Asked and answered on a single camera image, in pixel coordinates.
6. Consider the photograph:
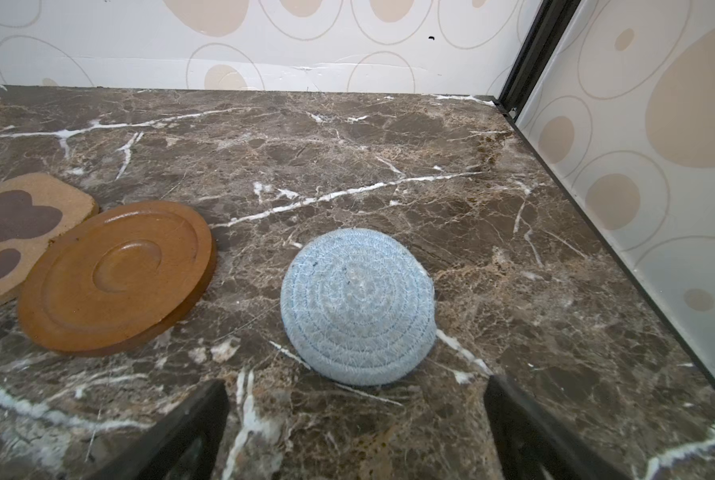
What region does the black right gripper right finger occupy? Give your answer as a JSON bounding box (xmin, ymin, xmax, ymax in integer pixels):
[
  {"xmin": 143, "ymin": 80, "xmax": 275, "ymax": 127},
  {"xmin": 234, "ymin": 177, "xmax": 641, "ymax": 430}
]
[{"xmin": 483, "ymin": 375, "xmax": 627, "ymax": 480}]

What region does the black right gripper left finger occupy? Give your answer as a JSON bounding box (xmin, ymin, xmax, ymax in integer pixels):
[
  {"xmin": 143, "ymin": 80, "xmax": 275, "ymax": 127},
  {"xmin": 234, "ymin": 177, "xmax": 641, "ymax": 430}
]
[{"xmin": 91, "ymin": 380, "xmax": 230, "ymax": 479}]

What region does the brown wooden round coaster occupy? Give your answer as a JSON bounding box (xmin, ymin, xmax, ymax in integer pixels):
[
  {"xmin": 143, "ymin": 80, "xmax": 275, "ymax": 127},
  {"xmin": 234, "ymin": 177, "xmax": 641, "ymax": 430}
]
[{"xmin": 17, "ymin": 201, "xmax": 217, "ymax": 357}]

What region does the light blue woven coaster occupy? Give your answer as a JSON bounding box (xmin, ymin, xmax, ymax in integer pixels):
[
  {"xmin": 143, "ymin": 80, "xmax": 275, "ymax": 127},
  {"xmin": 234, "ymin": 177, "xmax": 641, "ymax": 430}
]
[{"xmin": 279, "ymin": 228, "xmax": 437, "ymax": 386}]

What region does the cork paw print coaster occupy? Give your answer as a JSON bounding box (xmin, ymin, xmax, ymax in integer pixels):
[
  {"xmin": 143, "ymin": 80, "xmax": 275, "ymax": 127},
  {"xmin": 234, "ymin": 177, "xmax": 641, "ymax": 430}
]
[{"xmin": 0, "ymin": 173, "xmax": 99, "ymax": 306}]

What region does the black corner frame post right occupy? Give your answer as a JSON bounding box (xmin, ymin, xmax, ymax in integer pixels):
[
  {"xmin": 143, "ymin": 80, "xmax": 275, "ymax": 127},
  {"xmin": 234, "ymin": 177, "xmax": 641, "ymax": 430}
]
[{"xmin": 497, "ymin": 0, "xmax": 581, "ymax": 120}]

